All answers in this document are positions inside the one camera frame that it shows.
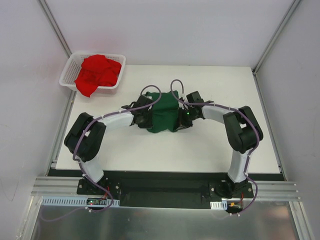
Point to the right aluminium corner post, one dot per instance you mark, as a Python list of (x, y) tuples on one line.
[(280, 28)]

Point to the aluminium rail frame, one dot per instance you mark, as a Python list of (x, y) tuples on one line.
[(64, 182)]

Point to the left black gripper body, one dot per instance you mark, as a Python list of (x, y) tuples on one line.
[(146, 120)]

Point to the slotted cable duct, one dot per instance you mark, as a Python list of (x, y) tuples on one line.
[(66, 201), (219, 205)]

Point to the right slotted cable duct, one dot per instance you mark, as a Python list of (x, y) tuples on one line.
[(219, 205)]

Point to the left slotted cable duct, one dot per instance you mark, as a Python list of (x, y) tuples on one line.
[(66, 201)]

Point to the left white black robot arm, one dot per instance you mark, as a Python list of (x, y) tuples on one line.
[(85, 137)]

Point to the green t shirt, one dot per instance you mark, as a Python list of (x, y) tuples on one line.
[(164, 114)]

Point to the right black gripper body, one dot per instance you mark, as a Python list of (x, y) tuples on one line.
[(183, 121)]

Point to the left aluminium corner post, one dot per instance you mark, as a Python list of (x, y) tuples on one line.
[(55, 27)]

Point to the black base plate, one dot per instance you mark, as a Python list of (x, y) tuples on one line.
[(181, 190)]

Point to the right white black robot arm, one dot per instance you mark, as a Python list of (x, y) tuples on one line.
[(242, 129)]

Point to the red t shirt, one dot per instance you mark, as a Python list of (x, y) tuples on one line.
[(97, 71)]

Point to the white plastic basket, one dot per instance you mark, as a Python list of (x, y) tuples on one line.
[(73, 67)]

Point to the aluminium corner post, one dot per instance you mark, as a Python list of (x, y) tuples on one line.
[(55, 27), (280, 28)]

